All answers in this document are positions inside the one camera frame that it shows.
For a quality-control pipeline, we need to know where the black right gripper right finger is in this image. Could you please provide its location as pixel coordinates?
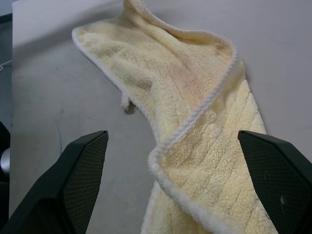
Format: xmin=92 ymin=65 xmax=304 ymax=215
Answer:
xmin=238 ymin=129 xmax=312 ymax=234

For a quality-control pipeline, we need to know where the thin white cable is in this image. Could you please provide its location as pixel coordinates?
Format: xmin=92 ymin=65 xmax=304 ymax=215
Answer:
xmin=0 ymin=59 xmax=13 ymax=73

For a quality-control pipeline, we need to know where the cream yellow fluffy towel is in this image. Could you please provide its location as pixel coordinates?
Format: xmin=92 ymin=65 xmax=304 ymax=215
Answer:
xmin=71 ymin=0 xmax=279 ymax=234

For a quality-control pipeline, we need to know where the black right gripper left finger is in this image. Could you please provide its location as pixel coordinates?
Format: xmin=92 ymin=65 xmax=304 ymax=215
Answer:
xmin=0 ymin=130 xmax=109 ymax=234

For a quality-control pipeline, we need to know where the silver robot body part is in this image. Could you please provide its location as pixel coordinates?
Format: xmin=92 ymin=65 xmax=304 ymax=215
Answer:
xmin=0 ymin=147 xmax=11 ymax=176

